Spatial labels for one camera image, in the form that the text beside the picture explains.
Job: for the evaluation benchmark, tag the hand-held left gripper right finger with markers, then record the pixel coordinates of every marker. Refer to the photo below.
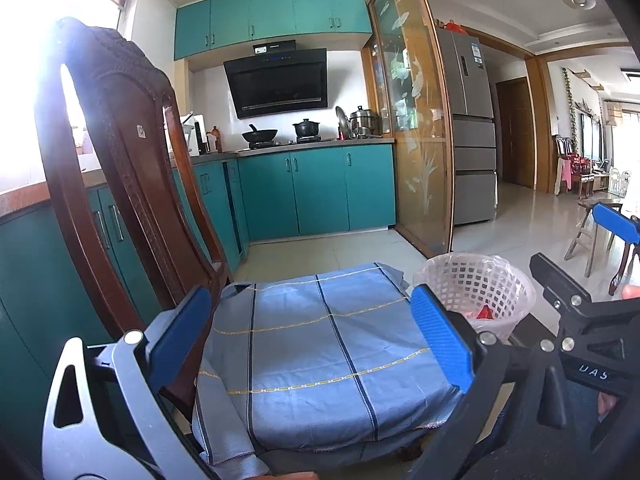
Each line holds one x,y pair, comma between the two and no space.
442,335

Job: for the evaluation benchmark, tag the teal base cabinet run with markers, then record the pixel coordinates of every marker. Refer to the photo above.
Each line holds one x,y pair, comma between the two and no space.
30,300
320,190

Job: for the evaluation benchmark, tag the steel stockpot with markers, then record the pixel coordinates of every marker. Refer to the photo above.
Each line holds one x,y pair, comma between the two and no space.
362,122

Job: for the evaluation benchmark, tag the silver refrigerator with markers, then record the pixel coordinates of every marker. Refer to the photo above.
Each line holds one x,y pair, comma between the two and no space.
470,125

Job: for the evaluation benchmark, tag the black range hood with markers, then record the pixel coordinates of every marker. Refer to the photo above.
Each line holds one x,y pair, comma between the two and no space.
277,85

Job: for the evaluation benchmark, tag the red snack wrapper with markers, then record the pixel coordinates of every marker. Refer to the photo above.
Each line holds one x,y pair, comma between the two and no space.
485,313

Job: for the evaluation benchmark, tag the blue checked blanket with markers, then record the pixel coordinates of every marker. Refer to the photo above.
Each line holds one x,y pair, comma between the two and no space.
320,360

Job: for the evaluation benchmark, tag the carved wooden chair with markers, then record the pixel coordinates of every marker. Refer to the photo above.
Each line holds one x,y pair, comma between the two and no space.
125,170

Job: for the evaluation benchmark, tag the brown bottle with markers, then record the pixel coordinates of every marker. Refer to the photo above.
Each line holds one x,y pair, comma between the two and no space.
214,141

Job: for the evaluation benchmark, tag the gas stove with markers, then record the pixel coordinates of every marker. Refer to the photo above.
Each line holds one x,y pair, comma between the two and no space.
295,141

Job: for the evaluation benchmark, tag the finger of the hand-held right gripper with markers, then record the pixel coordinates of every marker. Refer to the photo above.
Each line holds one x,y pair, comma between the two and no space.
615,222
557,282

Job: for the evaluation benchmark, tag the person's left hand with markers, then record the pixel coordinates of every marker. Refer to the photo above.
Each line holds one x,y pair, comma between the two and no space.
295,476

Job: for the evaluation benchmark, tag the chair with pink cloth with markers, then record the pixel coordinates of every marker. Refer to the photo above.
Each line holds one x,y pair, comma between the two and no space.
570,167

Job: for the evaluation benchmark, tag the steel pot lid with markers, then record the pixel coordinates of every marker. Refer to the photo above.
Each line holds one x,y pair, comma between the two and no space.
342,122

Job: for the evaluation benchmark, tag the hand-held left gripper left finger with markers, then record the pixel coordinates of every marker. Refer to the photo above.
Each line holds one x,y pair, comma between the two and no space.
181,332

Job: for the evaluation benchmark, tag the white plastic mesh basket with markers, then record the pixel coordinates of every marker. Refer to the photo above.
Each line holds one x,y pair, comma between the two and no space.
465,275

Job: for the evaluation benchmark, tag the wooden stool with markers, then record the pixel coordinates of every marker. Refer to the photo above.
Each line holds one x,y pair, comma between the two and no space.
582,240

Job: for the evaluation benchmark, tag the green vine garland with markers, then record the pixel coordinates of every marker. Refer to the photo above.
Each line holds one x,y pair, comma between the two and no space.
570,105

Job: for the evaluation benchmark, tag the red bag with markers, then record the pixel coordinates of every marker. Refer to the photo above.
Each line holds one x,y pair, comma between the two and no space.
455,27

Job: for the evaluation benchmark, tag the wooden door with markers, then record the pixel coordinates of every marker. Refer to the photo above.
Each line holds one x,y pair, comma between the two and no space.
514,132

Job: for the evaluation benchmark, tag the white water purifier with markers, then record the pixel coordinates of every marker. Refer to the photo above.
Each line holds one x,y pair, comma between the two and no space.
196,135

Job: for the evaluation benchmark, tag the person's right hand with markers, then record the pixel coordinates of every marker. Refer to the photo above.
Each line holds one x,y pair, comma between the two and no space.
607,404

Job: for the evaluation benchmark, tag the teal upper kitchen cabinets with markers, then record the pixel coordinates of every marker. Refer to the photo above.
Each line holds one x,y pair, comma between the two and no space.
275,15

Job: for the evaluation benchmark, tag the etched glass sliding door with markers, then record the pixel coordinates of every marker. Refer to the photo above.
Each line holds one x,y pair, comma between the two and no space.
415,125

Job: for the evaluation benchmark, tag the black lidded pot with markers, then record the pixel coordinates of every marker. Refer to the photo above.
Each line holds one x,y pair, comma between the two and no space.
306,130

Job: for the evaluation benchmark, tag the black wok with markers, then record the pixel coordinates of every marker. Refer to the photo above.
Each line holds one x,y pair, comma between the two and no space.
260,135

